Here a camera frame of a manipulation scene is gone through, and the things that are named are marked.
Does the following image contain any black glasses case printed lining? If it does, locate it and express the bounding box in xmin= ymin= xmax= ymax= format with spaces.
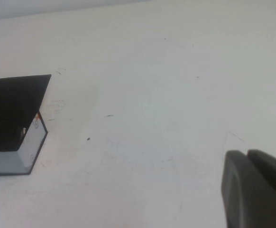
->
xmin=0 ymin=74 xmax=52 ymax=177

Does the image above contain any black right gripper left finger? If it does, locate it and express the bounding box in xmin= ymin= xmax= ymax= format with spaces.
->
xmin=221 ymin=150 xmax=276 ymax=228

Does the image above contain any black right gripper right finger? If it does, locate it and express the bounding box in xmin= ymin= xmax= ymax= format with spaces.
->
xmin=247 ymin=149 xmax=276 ymax=185

